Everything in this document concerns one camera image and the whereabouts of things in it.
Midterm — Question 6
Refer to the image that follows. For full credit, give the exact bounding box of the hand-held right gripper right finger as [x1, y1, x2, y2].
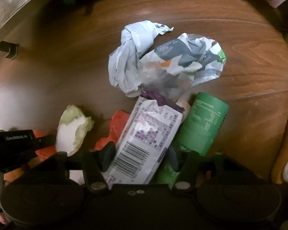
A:
[167, 147, 246, 194]

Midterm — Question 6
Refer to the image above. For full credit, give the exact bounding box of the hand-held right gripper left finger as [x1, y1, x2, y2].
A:
[40, 142, 116, 194]

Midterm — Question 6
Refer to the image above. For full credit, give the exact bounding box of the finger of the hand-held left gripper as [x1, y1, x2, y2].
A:
[33, 134, 57, 150]

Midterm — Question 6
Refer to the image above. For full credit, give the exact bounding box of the white pale green wrapper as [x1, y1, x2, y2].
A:
[55, 104, 95, 157]

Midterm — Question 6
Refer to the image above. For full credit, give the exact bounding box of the orange plastic bag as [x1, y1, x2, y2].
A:
[35, 110, 130, 161]

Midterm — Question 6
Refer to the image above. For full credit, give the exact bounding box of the white purple snack packet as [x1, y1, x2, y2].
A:
[103, 90, 186, 185]

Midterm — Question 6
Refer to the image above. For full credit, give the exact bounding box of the green cylindrical can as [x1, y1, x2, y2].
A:
[156, 92, 230, 185]

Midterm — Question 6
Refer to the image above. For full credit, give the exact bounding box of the crumpled white plastic bag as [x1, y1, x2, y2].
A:
[108, 20, 175, 98]

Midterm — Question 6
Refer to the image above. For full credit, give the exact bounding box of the crumpled grey printed plastic bag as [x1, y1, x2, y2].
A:
[138, 32, 228, 99]

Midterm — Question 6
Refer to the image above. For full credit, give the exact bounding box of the steel panel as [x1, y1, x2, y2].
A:
[0, 0, 63, 56]

